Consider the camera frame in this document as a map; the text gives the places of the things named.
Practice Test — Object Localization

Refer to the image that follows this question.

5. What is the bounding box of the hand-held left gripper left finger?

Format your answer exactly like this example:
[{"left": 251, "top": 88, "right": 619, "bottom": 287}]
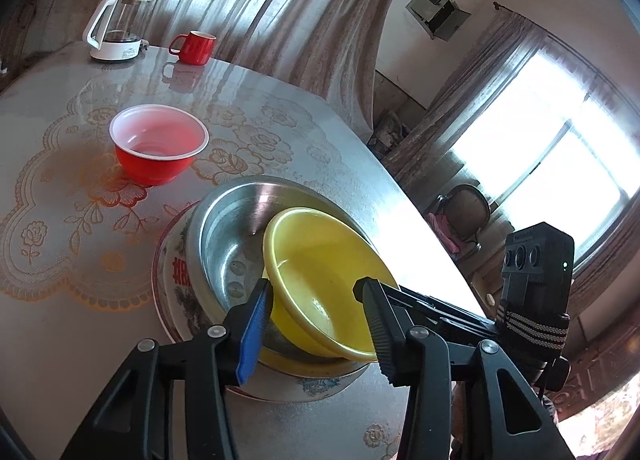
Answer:
[{"left": 60, "top": 279, "right": 273, "bottom": 460}]

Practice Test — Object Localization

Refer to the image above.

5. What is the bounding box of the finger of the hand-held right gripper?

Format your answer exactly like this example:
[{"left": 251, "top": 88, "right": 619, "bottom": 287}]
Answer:
[{"left": 382, "top": 285, "right": 501, "bottom": 346}]

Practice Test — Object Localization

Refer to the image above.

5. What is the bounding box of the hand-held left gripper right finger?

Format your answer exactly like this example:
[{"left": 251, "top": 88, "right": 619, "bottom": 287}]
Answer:
[{"left": 353, "top": 278, "right": 573, "bottom": 460}]

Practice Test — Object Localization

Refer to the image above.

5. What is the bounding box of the oval plate with floral rim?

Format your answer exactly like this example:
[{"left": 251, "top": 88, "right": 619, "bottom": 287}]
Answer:
[{"left": 151, "top": 200, "right": 371, "bottom": 403}]

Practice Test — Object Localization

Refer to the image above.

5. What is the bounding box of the yellow plastic bowl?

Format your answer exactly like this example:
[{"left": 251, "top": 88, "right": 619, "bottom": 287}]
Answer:
[{"left": 262, "top": 207, "right": 401, "bottom": 362}]

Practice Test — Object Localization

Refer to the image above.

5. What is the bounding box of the stainless steel bowl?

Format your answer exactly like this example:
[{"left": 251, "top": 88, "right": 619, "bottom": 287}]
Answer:
[{"left": 190, "top": 175, "right": 386, "bottom": 381}]

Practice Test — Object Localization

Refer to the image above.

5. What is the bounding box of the pink cloth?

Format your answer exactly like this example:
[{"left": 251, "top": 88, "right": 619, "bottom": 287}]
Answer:
[{"left": 432, "top": 213, "right": 463, "bottom": 253}]

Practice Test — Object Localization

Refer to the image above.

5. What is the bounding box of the carved wooden cabinet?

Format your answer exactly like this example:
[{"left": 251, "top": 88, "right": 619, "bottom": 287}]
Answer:
[{"left": 552, "top": 310, "right": 640, "bottom": 421}]

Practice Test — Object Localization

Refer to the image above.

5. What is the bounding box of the dark wooden armchair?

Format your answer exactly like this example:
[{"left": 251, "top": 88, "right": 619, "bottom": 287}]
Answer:
[{"left": 427, "top": 183, "right": 493, "bottom": 261}]

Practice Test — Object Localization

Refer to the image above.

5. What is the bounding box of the bright window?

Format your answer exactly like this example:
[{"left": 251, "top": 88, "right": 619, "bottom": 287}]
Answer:
[{"left": 450, "top": 48, "right": 640, "bottom": 271}]

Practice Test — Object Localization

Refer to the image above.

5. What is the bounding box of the grey patterned bundle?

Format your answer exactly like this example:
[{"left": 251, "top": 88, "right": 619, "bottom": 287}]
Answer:
[{"left": 369, "top": 110, "right": 413, "bottom": 153}]

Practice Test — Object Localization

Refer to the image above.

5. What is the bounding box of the narrow sheer grey curtain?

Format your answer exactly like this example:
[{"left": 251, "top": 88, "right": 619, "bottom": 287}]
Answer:
[{"left": 385, "top": 10, "right": 551, "bottom": 201}]

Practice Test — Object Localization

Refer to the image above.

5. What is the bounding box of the red plastic bowl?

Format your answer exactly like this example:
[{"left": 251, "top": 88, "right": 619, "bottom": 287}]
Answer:
[{"left": 109, "top": 104, "right": 210, "bottom": 187}]

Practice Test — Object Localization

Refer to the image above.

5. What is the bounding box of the curtain rod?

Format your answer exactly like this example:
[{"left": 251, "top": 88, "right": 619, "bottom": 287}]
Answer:
[{"left": 492, "top": 1, "right": 551, "bottom": 32}]

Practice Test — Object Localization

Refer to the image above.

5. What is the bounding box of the red mug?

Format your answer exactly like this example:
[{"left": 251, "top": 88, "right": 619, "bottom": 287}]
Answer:
[{"left": 168, "top": 31, "right": 217, "bottom": 66}]

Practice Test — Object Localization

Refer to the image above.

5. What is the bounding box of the white glass electric kettle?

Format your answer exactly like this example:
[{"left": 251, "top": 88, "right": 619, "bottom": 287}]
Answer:
[{"left": 82, "top": 0, "right": 157, "bottom": 62}]

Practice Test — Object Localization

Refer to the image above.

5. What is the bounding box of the wide sheer grey curtain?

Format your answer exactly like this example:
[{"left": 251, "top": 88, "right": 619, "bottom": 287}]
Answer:
[{"left": 100, "top": 0, "right": 431, "bottom": 136}]

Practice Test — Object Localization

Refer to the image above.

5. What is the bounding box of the wall electrical panel box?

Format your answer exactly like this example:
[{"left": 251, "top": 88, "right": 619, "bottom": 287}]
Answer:
[{"left": 406, "top": 0, "right": 472, "bottom": 41}]

